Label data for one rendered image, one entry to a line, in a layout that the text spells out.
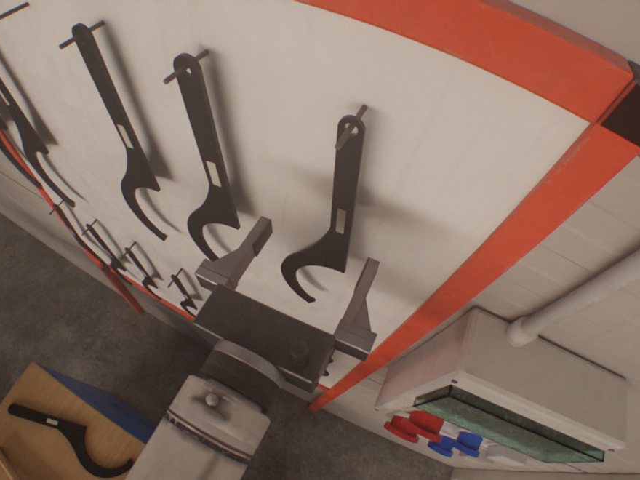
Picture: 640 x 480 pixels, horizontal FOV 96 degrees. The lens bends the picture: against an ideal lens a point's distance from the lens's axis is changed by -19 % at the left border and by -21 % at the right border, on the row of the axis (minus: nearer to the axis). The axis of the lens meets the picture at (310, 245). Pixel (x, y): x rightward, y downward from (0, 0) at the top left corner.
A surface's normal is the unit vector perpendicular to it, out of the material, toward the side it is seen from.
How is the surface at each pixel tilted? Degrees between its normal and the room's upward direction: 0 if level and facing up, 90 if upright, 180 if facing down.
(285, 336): 7
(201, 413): 12
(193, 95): 90
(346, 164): 90
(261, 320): 7
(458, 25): 90
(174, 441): 22
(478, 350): 0
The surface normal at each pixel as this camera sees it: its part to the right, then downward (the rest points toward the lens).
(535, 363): 0.12, -0.51
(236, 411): 0.41, -0.35
